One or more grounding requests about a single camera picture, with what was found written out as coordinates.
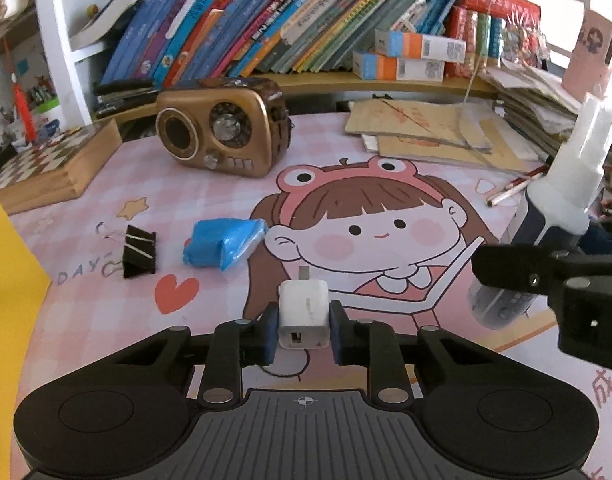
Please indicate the pink cartoon desk mat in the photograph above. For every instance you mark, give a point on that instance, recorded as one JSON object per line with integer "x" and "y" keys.
{"x": 185, "y": 195}

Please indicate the white USB charger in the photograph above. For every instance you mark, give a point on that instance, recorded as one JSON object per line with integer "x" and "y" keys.
{"x": 303, "y": 310}

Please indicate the pink cartoon box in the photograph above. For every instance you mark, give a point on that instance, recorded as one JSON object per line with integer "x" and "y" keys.
{"x": 588, "y": 65}

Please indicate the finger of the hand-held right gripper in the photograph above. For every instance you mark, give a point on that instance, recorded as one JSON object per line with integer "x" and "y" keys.
{"x": 516, "y": 270}

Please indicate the white shelf post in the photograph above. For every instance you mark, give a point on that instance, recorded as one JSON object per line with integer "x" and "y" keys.
{"x": 60, "y": 60}

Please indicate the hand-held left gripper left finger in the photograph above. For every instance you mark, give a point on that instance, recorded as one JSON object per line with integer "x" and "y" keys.
{"x": 272, "y": 335}

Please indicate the orange blue white carton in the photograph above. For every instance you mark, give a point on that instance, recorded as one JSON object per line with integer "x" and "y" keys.
{"x": 421, "y": 46}
{"x": 401, "y": 67}

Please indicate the brown envelope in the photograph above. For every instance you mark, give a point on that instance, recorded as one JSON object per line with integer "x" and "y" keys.
{"x": 461, "y": 157}
{"x": 411, "y": 120}

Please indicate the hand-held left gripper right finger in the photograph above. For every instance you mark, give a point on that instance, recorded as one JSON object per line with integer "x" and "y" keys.
{"x": 336, "y": 335}

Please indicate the row of leaning colourful books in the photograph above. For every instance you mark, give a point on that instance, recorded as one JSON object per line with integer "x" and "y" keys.
{"x": 235, "y": 25}

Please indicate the red pencil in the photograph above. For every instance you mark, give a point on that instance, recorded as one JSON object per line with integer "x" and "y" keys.
{"x": 528, "y": 176}

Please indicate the wooden bookshelf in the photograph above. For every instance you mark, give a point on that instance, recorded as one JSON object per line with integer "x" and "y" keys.
{"x": 311, "y": 80}

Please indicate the red tassel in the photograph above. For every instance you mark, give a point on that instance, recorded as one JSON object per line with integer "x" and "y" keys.
{"x": 25, "y": 110}

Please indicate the black binder clip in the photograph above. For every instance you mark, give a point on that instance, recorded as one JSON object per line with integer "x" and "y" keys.
{"x": 140, "y": 255}

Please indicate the white capped spray bottle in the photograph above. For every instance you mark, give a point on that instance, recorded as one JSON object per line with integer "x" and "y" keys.
{"x": 561, "y": 195}

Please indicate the yellow cardboard box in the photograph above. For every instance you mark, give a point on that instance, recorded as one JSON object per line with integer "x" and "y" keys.
{"x": 10, "y": 310}

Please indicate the gold retro radio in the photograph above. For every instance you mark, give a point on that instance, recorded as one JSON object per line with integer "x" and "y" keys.
{"x": 200, "y": 125}

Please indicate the blue plastic packet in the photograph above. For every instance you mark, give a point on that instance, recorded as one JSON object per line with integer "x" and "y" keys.
{"x": 220, "y": 242}

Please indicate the wooden checkered chess box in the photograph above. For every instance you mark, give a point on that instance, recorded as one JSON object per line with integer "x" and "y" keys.
{"x": 50, "y": 160}

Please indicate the white pen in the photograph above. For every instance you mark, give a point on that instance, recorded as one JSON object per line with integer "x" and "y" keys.
{"x": 508, "y": 193}

